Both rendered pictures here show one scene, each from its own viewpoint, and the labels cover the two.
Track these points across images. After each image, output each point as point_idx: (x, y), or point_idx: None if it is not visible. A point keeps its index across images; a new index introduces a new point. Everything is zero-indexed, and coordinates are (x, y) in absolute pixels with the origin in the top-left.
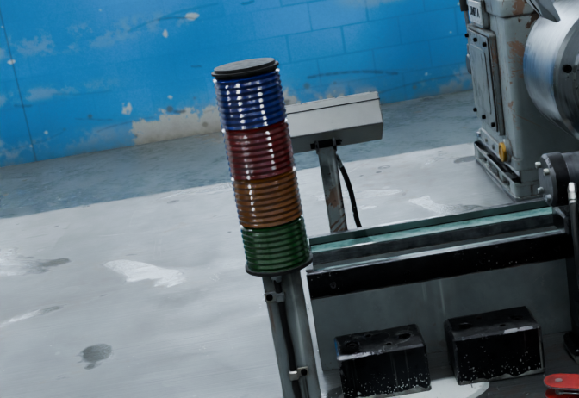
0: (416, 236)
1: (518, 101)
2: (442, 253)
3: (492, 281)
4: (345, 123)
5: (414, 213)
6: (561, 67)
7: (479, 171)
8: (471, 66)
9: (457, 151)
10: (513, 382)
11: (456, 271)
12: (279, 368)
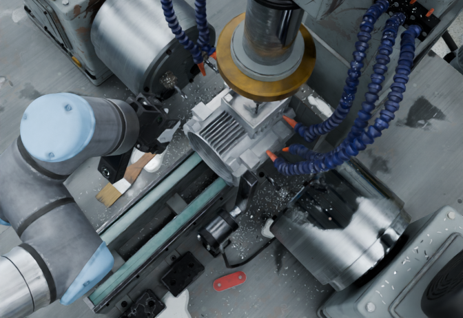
0: (118, 235)
1: (87, 51)
2: (150, 261)
3: (169, 248)
4: None
5: None
6: (142, 89)
7: (41, 34)
8: None
9: None
10: (196, 283)
11: (156, 259)
12: None
